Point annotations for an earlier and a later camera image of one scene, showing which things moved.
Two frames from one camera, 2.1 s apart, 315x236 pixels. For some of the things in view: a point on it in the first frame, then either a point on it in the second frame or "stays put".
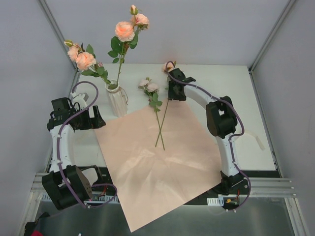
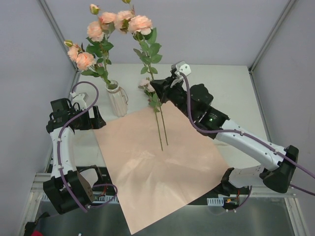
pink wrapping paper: (159, 158) stays put
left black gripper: (89, 118) stays put
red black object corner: (29, 228) stays put
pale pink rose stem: (150, 89) stays put
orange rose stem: (171, 66) -> (141, 27)
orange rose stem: (127, 35) -> (98, 31)
